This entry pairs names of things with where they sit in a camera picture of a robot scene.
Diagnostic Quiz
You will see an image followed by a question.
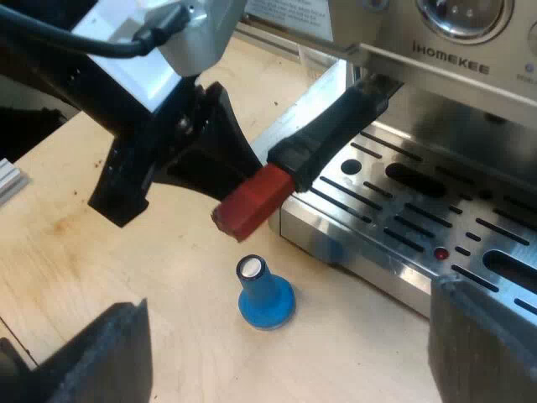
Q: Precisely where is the black cable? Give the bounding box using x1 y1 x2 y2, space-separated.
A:
0 3 190 60

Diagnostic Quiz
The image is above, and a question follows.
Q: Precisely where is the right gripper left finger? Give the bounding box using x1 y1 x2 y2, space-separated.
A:
0 297 154 403

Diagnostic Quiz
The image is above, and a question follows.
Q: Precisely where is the bright blue tamper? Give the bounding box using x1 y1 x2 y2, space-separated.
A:
236 253 298 333

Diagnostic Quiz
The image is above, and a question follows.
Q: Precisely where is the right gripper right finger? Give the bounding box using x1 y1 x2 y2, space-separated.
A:
427 276 537 403

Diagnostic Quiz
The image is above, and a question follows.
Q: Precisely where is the filter holder with red-ended handle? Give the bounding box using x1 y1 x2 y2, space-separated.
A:
211 74 404 245

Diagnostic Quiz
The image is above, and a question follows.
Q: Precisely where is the aluminium rail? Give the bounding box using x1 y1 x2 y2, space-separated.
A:
0 158 34 207

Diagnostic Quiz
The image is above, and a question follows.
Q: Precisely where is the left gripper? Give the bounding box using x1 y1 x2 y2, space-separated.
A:
0 39 270 228

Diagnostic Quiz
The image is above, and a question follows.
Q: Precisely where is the steel espresso machine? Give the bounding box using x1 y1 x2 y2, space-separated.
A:
250 0 537 337

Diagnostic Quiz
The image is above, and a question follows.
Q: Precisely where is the silver and white camera box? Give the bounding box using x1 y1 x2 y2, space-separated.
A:
70 0 248 113

